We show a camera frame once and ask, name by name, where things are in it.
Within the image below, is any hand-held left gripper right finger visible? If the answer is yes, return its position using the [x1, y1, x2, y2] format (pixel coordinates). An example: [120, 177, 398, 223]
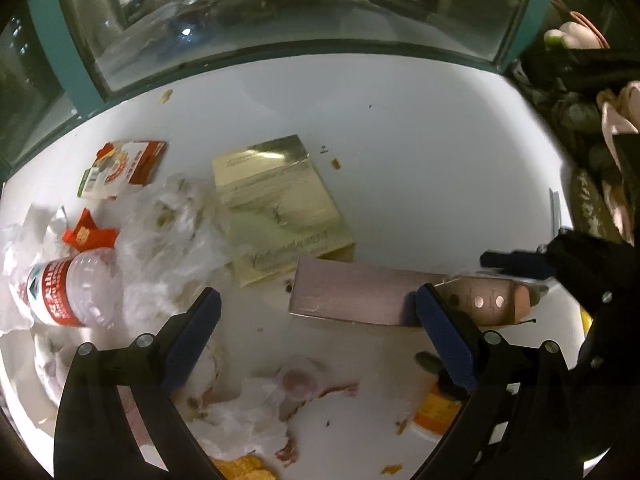
[415, 284, 588, 480]

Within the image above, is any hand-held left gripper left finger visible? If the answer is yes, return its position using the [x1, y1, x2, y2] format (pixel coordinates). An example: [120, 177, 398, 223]
[54, 287, 226, 480]

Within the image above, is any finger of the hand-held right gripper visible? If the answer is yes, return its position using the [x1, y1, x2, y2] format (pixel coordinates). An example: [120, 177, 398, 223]
[480, 247, 558, 281]

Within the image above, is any cleaver knife wooden handle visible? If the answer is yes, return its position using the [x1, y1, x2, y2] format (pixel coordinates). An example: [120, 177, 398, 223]
[289, 257, 543, 330]

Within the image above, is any white fluffy ball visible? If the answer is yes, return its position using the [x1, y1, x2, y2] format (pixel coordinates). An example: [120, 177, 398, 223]
[170, 339, 227, 411]

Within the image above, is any white pill bottle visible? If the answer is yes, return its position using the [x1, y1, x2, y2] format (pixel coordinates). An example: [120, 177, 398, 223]
[410, 352, 467, 443]

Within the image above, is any crumpled white tissue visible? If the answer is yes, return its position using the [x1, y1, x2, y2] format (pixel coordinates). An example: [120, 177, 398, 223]
[197, 375, 301, 461]

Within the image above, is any clear plastic bag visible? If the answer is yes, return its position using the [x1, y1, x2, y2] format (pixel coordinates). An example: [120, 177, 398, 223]
[117, 174, 233, 313]

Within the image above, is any camouflage clothing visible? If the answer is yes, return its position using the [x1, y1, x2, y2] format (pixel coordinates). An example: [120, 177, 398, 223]
[510, 45, 640, 243]

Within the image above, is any pinkish crumpled tissue wad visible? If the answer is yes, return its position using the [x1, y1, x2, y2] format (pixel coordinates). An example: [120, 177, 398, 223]
[276, 355, 322, 402]

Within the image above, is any red label plastic bottle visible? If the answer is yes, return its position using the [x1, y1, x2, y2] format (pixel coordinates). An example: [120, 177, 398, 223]
[19, 249, 122, 330]

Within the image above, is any yellow corn piece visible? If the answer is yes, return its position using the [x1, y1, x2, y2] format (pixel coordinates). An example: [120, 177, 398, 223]
[209, 452, 277, 480]

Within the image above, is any red wrapper piece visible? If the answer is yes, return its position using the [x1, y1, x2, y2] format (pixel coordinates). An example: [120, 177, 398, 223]
[64, 209, 119, 252]

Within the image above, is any gold box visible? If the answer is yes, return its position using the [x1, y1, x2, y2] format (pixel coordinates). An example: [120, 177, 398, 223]
[211, 134, 357, 289]

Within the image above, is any pink cloth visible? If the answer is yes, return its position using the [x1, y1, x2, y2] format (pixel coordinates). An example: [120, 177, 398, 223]
[596, 80, 640, 233]

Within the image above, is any red snack packet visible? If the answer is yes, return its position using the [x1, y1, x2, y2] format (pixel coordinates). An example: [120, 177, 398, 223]
[76, 139, 167, 201]

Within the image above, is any white plastic bag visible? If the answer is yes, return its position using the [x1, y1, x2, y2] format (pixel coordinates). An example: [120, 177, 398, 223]
[0, 204, 68, 337]

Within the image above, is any red white string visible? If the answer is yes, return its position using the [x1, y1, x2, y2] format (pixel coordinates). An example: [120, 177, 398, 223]
[277, 381, 361, 421]

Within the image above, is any teal window frame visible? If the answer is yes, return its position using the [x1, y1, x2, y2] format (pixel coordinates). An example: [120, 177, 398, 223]
[0, 0, 551, 173]

